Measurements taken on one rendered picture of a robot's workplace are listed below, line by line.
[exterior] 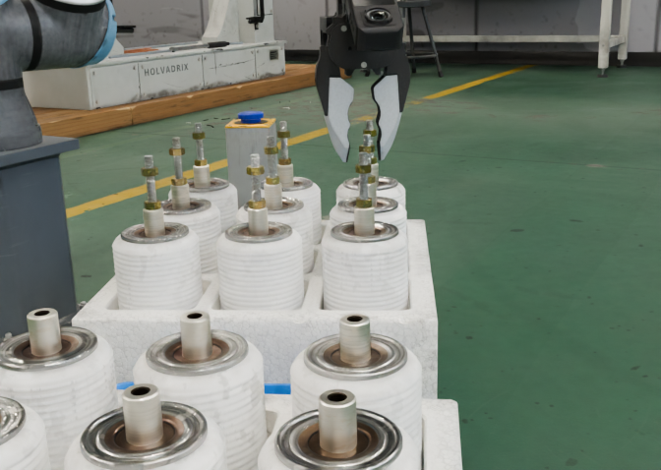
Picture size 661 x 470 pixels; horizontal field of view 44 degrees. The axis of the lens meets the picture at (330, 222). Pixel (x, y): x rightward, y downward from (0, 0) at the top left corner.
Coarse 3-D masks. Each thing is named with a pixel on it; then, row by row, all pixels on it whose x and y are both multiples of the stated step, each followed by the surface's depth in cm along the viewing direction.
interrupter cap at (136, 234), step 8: (144, 224) 95; (168, 224) 95; (176, 224) 94; (184, 224) 94; (128, 232) 92; (136, 232) 92; (144, 232) 93; (168, 232) 92; (176, 232) 91; (184, 232) 91; (128, 240) 89; (136, 240) 88; (144, 240) 88; (152, 240) 88; (160, 240) 88; (168, 240) 89
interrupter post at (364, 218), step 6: (354, 210) 89; (360, 210) 88; (366, 210) 88; (372, 210) 89; (354, 216) 89; (360, 216) 88; (366, 216) 88; (372, 216) 89; (354, 222) 90; (360, 222) 89; (366, 222) 89; (372, 222) 89; (354, 228) 90; (360, 228) 89; (366, 228) 89; (372, 228) 89; (360, 234) 89; (366, 234) 89; (372, 234) 89
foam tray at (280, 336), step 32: (416, 224) 118; (320, 256) 105; (416, 256) 104; (320, 288) 94; (416, 288) 93; (96, 320) 87; (128, 320) 87; (160, 320) 86; (224, 320) 86; (256, 320) 86; (288, 320) 85; (320, 320) 85; (384, 320) 85; (416, 320) 84; (128, 352) 88; (288, 352) 86; (416, 352) 85
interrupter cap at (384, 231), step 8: (344, 224) 92; (352, 224) 92; (376, 224) 92; (384, 224) 92; (392, 224) 91; (336, 232) 90; (344, 232) 90; (352, 232) 90; (376, 232) 90; (384, 232) 89; (392, 232) 89; (344, 240) 87; (352, 240) 87; (360, 240) 86; (368, 240) 86; (376, 240) 86; (384, 240) 87
